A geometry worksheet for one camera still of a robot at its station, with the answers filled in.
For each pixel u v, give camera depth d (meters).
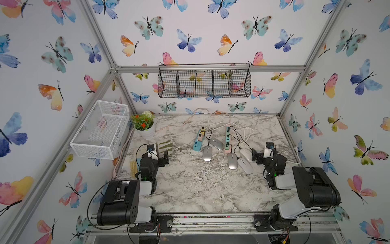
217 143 1.02
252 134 1.08
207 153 0.98
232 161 0.93
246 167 0.91
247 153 0.96
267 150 0.80
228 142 0.95
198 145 1.01
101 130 0.87
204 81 0.99
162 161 0.81
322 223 0.76
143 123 0.96
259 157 0.83
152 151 0.76
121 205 0.43
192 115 1.22
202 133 1.01
